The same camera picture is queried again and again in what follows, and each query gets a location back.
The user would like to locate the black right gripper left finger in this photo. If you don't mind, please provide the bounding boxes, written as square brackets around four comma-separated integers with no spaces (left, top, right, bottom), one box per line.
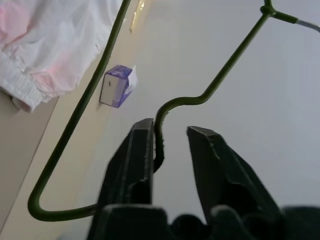
[96,118,155,213]

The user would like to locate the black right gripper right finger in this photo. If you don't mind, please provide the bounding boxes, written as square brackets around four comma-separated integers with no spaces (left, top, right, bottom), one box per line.
[186,125,283,226]

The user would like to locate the green wire hanger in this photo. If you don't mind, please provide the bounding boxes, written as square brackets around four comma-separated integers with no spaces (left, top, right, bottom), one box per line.
[27,0,320,223]

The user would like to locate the white pink shorts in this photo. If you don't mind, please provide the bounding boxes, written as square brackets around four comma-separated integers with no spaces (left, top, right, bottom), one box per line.
[0,0,125,114]

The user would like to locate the purple white tissue box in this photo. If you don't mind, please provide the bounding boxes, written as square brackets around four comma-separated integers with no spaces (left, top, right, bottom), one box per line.
[99,64,138,109]

